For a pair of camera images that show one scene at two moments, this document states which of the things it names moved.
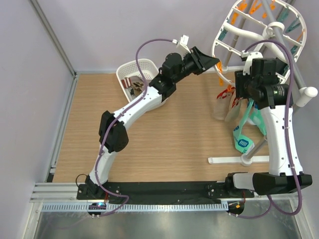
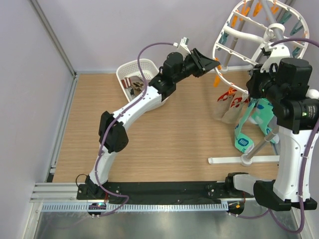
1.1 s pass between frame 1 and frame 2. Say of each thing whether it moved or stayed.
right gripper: moved
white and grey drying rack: stayed
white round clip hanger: moved
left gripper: stayed
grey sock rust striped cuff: stayed
